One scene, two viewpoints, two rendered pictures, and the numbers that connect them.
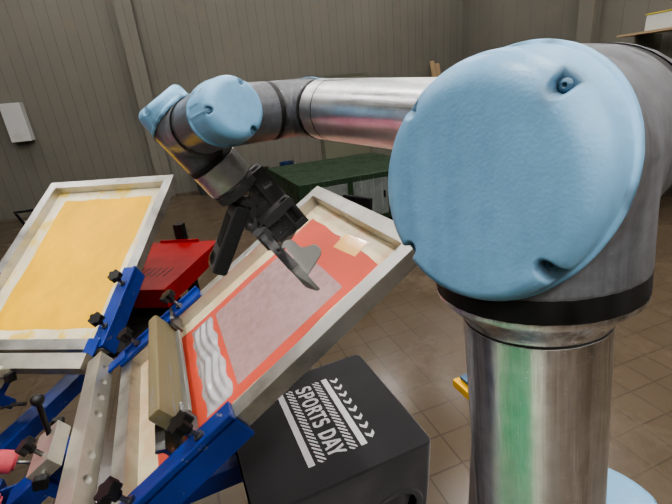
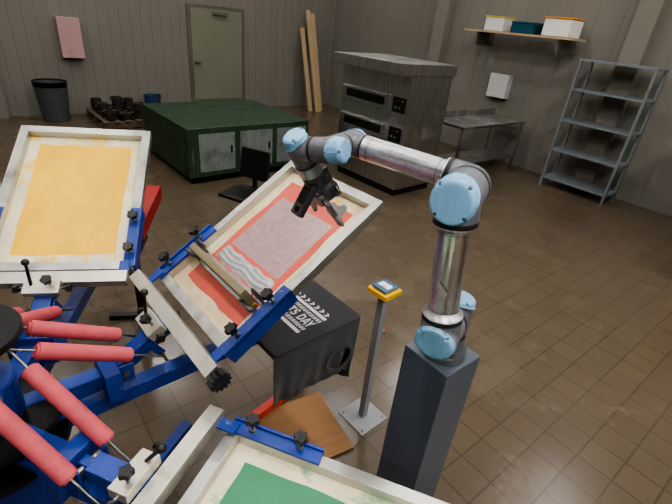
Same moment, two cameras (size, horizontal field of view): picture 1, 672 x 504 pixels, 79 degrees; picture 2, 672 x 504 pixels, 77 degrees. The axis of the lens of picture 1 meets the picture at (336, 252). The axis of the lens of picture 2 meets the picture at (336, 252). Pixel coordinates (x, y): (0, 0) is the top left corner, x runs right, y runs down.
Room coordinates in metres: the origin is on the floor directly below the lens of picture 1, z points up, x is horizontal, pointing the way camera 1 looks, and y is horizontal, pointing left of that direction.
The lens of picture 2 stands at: (-0.60, 0.54, 2.14)
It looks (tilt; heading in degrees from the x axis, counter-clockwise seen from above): 28 degrees down; 338
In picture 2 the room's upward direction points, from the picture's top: 6 degrees clockwise
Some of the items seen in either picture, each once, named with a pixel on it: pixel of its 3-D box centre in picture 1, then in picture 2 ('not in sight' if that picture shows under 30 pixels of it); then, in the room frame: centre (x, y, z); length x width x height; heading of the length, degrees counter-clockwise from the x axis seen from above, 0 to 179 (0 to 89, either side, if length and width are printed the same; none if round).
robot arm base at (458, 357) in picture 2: not in sight; (445, 338); (0.29, -0.25, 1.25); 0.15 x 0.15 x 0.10
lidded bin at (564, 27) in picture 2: not in sight; (562, 27); (5.35, -5.32, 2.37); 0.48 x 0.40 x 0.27; 19
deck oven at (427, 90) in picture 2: not in sight; (385, 123); (5.19, -2.39, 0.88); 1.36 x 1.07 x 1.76; 21
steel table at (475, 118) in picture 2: not in sight; (474, 141); (5.66, -4.45, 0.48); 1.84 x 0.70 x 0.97; 109
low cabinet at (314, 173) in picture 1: (343, 190); (226, 136); (6.30, -0.21, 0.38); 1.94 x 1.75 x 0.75; 110
